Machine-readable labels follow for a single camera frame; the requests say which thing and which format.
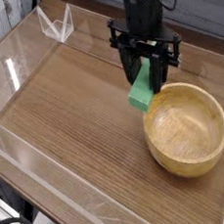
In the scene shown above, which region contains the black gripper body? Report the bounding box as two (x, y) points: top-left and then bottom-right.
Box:
(108, 0), (181, 66)

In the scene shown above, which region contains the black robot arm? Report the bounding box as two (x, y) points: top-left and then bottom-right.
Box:
(107, 0), (182, 93)

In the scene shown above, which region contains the green rectangular block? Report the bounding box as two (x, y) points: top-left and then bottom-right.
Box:
(128, 57), (155, 112)

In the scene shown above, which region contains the clear acrylic corner bracket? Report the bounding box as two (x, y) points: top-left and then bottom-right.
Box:
(36, 4), (74, 44)

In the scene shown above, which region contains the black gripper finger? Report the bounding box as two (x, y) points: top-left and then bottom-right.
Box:
(119, 48), (141, 84)
(149, 54), (168, 93)

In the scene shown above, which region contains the brown wooden bowl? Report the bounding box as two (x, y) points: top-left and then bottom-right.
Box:
(143, 82), (224, 178)

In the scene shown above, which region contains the clear acrylic tray wall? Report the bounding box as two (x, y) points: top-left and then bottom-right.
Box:
(0, 93), (164, 224)

